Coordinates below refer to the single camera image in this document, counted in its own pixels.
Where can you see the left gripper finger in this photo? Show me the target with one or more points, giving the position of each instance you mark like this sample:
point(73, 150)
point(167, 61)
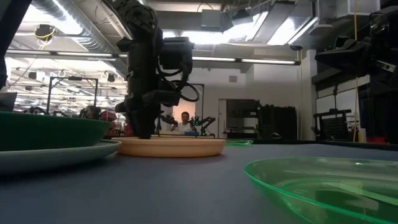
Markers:
point(138, 124)
point(149, 124)

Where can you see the beige plastic plate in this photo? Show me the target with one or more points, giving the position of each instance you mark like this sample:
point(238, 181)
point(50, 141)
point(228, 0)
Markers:
point(171, 147)

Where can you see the dark green plastic plate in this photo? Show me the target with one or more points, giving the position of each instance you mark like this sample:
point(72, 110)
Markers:
point(46, 130)

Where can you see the pale orange bowl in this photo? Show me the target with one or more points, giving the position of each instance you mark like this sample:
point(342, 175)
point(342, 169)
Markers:
point(239, 143)

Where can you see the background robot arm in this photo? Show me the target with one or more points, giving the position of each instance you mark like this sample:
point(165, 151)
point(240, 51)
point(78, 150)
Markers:
point(205, 122)
point(168, 119)

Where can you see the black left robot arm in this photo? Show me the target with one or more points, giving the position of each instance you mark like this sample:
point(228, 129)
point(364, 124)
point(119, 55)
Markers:
point(143, 62)

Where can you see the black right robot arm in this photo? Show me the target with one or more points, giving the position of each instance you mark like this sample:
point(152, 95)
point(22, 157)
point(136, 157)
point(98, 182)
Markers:
point(385, 37)

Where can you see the person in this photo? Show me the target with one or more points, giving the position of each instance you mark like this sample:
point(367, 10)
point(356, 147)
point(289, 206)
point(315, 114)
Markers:
point(184, 126)

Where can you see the long ceiling light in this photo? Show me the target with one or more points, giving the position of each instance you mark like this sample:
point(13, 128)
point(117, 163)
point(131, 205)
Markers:
point(245, 60)
point(84, 54)

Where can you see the black cabinet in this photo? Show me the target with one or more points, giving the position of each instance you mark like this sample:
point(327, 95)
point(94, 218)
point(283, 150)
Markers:
point(276, 123)

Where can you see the large pale grey plate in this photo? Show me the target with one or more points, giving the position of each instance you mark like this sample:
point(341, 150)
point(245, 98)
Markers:
point(46, 158)

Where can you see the green translucent plastic plate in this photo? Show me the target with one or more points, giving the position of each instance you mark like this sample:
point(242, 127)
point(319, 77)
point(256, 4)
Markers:
point(326, 186)

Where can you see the silver ceiling duct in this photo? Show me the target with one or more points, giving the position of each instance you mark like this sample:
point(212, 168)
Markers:
point(93, 28)

